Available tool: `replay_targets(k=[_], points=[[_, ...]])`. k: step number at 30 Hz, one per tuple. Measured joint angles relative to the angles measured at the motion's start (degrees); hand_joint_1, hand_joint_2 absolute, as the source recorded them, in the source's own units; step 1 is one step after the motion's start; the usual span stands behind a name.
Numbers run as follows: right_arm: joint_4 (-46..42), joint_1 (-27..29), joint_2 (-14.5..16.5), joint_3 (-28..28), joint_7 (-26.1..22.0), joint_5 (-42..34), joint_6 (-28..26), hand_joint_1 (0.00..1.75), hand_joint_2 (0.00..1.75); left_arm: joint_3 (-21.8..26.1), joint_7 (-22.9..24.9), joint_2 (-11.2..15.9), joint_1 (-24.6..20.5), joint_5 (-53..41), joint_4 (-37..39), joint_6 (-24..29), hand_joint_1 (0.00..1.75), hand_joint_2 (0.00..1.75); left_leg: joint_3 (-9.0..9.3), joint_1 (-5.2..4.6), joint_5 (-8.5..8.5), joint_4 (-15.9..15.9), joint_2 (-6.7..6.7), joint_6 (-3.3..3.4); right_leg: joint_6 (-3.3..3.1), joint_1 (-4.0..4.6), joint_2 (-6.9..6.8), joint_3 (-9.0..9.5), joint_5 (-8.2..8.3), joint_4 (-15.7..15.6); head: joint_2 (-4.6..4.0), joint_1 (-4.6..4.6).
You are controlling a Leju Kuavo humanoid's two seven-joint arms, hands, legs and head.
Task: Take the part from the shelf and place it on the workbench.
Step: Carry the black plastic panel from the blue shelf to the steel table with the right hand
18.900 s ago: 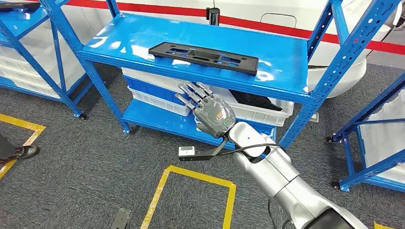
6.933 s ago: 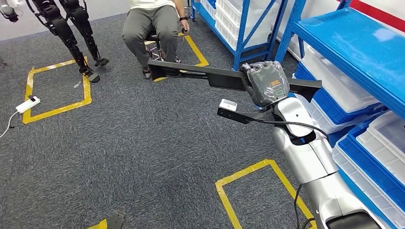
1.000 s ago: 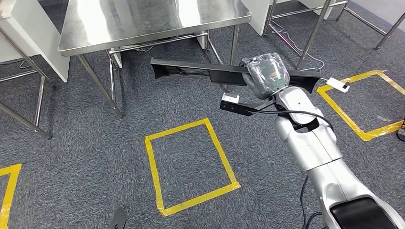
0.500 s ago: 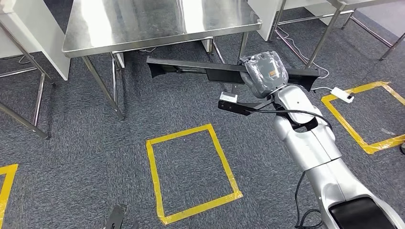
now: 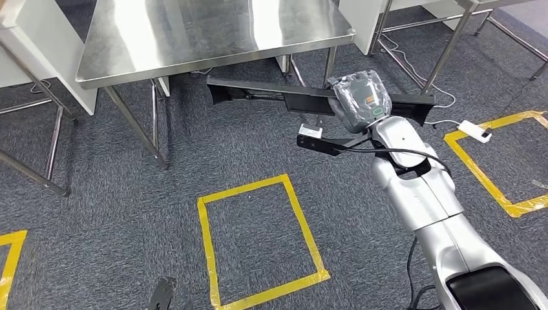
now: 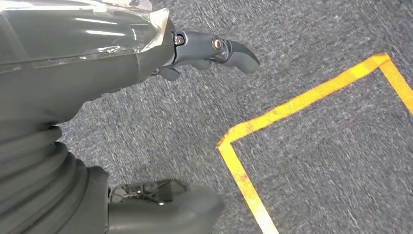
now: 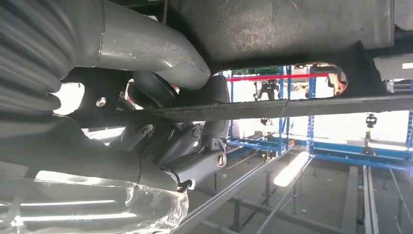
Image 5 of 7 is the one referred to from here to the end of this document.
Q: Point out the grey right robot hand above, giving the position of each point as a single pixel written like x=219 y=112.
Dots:
x=361 y=102

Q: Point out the long black plastic part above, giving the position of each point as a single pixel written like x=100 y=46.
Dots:
x=308 y=105

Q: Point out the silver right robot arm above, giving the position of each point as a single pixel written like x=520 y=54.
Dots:
x=424 y=201

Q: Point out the stainless steel workbench table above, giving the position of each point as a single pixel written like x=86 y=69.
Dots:
x=192 y=38
x=448 y=51
x=34 y=173

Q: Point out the white power strip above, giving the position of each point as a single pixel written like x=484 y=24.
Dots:
x=471 y=128

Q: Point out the yellow floor tape square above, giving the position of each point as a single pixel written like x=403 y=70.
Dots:
x=244 y=188
x=10 y=265
x=475 y=171

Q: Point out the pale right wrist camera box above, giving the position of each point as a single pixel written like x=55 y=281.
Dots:
x=310 y=131

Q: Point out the black right wrist camera bracket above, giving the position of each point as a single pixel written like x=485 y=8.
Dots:
x=321 y=145

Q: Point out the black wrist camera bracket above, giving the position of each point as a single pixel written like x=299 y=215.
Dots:
x=321 y=145
x=162 y=295

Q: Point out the black left wrist camera bracket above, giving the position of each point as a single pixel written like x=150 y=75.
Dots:
x=162 y=295

